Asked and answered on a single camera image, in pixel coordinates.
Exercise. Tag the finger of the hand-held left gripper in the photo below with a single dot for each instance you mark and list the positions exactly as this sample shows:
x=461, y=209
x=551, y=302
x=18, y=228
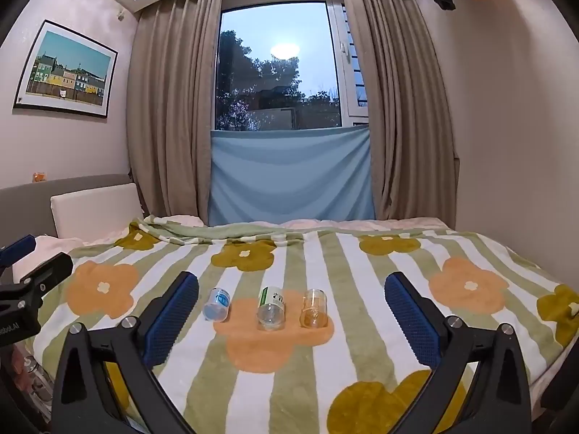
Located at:
x=49, y=273
x=18, y=248

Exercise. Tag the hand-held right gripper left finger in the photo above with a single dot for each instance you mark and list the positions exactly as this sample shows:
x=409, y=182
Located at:
x=174, y=321

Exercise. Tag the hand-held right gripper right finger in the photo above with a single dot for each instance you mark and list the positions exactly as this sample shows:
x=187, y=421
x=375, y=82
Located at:
x=411, y=321

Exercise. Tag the grey headboard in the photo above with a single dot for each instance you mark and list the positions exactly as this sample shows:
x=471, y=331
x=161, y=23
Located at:
x=27, y=203

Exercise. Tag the blue label plastic bottle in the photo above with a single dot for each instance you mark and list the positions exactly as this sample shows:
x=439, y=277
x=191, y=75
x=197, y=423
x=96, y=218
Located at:
x=217, y=304

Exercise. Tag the small orange item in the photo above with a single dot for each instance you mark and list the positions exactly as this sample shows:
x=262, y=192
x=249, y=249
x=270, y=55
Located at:
x=40, y=176

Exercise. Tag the white pillow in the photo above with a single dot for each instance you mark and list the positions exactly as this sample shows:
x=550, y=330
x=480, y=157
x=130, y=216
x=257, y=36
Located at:
x=97, y=210

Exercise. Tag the clear amber plastic bottle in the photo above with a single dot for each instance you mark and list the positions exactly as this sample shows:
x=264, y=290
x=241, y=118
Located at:
x=315, y=309

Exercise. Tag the green label plastic bottle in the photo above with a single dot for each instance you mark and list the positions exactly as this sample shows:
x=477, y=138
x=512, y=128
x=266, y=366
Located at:
x=271, y=309

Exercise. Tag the striped floral blanket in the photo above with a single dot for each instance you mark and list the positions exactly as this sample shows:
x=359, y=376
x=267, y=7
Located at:
x=280, y=361

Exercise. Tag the framed picture of houses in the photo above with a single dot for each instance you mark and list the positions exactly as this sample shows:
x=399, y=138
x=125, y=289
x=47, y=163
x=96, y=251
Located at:
x=68, y=70

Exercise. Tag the light blue cloth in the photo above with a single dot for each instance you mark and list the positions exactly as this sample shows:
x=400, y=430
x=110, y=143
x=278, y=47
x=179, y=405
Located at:
x=291, y=176

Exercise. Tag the beige curtain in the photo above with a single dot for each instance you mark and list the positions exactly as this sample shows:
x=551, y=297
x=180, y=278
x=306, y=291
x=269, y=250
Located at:
x=172, y=113
x=402, y=113

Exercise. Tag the window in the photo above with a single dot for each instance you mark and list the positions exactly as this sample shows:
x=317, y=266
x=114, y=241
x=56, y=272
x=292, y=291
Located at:
x=280, y=63

